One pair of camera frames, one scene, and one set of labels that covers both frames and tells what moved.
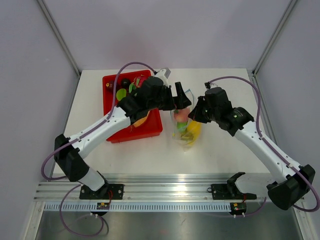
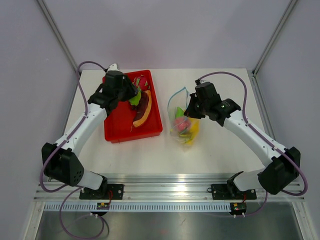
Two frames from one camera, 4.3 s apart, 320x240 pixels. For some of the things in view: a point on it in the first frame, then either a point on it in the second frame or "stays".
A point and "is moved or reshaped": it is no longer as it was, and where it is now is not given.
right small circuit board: (238, 207) stays
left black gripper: (179, 102) to (132, 90)
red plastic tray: (152, 126) stays
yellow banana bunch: (193, 131) stays
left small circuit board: (103, 205) stays
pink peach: (182, 116) is moved or reshaped
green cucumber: (181, 126) to (179, 112)
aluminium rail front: (162, 186) stays
